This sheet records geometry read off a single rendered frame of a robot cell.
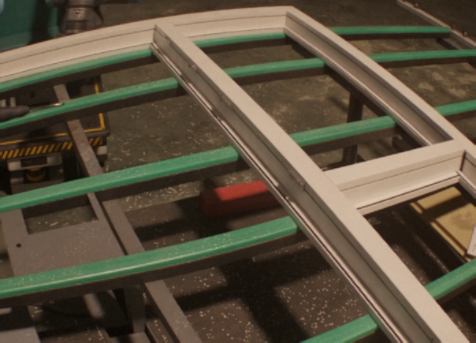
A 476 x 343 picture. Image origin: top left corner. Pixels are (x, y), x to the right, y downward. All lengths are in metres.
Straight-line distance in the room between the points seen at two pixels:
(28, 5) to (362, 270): 1.85
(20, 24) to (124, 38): 0.86
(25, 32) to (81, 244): 1.55
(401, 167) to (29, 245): 0.71
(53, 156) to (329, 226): 1.60
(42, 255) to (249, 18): 1.08
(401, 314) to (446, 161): 0.47
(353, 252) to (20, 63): 1.07
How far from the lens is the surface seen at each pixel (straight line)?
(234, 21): 1.87
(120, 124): 3.15
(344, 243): 1.03
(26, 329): 1.17
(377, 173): 1.16
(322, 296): 1.39
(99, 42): 1.74
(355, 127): 1.44
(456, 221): 1.62
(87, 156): 1.36
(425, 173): 1.27
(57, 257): 1.06
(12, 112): 1.47
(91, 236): 1.10
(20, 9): 2.49
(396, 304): 0.93
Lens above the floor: 1.55
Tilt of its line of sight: 33 degrees down
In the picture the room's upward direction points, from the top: 3 degrees clockwise
